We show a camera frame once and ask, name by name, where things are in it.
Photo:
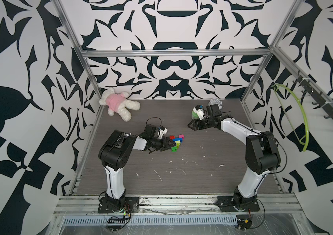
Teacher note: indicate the blue lego brick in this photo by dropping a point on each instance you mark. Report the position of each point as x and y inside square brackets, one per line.
[178, 139]

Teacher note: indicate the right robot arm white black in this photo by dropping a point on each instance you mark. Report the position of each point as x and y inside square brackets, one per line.
[261, 149]

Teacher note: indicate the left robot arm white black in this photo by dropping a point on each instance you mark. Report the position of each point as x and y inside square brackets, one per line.
[116, 152]

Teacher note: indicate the lime lego brick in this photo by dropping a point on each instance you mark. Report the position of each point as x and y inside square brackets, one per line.
[178, 143]

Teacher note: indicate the black hook rack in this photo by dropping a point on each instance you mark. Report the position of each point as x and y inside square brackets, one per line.
[321, 99]

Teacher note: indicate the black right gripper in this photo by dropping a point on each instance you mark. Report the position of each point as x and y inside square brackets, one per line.
[196, 122]

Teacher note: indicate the white plush toy pink shirt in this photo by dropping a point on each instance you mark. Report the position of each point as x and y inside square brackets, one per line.
[118, 103]

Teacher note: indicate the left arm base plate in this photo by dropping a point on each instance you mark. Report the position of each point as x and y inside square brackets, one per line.
[110, 205]

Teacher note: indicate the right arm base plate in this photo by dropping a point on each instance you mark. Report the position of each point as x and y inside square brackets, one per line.
[237, 203]

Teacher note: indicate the small yellow connector box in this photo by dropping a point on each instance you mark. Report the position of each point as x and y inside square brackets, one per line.
[244, 224]

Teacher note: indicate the green lego brick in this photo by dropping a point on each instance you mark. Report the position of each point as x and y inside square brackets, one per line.
[174, 149]

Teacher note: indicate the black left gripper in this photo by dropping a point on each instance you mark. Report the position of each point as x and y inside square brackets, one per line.
[165, 143]

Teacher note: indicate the aluminium front rail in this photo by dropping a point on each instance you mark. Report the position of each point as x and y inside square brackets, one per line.
[87, 205]

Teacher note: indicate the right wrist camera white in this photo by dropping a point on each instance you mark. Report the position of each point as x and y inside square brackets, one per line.
[199, 109]

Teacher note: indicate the green hoop tube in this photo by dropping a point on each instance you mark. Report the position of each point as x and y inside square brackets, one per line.
[304, 140]

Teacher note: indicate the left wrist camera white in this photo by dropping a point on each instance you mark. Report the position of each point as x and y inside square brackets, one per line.
[161, 132]

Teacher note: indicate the small white alarm clock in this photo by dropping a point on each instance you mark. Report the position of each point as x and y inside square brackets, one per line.
[215, 101]

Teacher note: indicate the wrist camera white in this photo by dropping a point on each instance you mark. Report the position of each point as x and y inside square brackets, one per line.
[199, 109]
[161, 132]

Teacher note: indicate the green lidded jar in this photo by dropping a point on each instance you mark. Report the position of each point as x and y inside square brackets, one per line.
[194, 115]

